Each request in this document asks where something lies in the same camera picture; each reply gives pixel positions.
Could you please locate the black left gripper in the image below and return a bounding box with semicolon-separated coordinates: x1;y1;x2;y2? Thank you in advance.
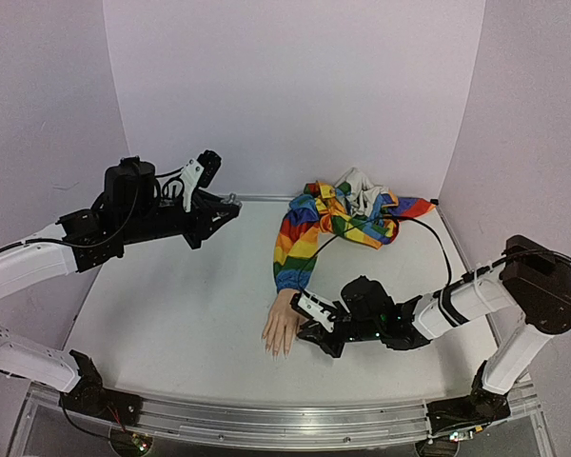
121;192;241;249

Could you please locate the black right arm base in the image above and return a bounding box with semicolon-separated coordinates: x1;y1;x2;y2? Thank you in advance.
426;361;511;437

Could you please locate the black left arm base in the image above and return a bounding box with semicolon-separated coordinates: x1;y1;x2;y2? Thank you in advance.
60;349;142;427

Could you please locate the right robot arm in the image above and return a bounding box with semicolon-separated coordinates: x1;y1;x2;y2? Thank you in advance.
290;235;571;396

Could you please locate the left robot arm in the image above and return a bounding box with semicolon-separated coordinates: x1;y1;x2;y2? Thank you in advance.
0;150;241;416

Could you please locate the mannequin hand with clear nails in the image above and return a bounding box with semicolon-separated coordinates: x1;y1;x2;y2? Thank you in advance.
262;288;306;359

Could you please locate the rainbow striped jacket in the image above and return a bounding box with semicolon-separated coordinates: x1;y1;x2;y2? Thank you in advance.
273;168;435;291

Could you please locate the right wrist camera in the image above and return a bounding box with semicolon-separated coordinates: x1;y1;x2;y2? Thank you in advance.
290;290;348;333

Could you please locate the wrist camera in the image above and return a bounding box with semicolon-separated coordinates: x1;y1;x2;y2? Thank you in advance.
181;149;222;212
290;290;348;333

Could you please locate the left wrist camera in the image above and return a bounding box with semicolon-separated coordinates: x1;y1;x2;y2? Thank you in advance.
181;149;222;212

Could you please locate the black right camera cable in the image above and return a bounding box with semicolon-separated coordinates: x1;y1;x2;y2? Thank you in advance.
297;213;571;308

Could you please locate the aluminium front rail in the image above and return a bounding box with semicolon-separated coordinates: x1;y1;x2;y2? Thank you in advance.
26;380;539;442

